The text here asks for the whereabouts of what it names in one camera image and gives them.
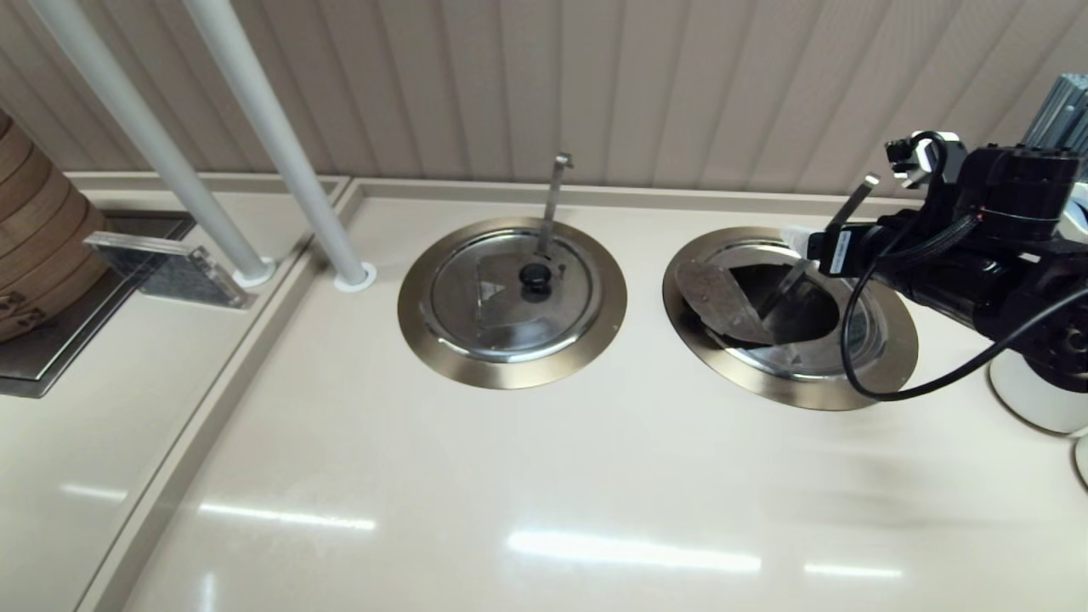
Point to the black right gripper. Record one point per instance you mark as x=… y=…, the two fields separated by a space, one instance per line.
x=922 y=246

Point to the steel pot lid black knob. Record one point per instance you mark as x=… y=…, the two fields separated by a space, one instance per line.
x=476 y=323
x=718 y=302

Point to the white round canister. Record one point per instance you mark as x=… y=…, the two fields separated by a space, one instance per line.
x=1024 y=399

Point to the white dish rim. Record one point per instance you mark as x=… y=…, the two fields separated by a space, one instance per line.
x=1082 y=459

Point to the thick white support pole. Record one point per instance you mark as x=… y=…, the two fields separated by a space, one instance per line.
x=286 y=144

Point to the clear acrylic sign block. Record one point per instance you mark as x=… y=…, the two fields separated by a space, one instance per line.
x=178 y=274

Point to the thin white support pole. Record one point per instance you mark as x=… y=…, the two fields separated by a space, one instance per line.
x=157 y=144

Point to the dark recessed steamer tray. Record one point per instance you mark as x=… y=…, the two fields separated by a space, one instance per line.
x=51 y=357

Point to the stacked bamboo steamer baskets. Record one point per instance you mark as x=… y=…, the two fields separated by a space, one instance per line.
x=42 y=238

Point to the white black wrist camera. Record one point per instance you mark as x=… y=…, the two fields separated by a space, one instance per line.
x=948 y=153

